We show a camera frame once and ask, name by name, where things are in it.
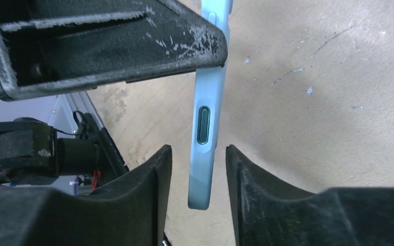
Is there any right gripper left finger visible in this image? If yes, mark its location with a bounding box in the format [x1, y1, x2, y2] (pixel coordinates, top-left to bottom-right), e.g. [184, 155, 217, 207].
[0, 145, 172, 245]

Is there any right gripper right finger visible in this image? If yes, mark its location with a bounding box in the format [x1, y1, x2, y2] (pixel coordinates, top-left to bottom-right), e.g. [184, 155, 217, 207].
[225, 145, 394, 245]

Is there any phone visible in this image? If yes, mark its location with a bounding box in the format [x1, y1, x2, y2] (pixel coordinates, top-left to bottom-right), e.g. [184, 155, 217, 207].
[187, 0, 234, 211]

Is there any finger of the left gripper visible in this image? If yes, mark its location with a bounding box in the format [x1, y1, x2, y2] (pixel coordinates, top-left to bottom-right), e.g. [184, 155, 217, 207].
[0, 1, 228, 101]

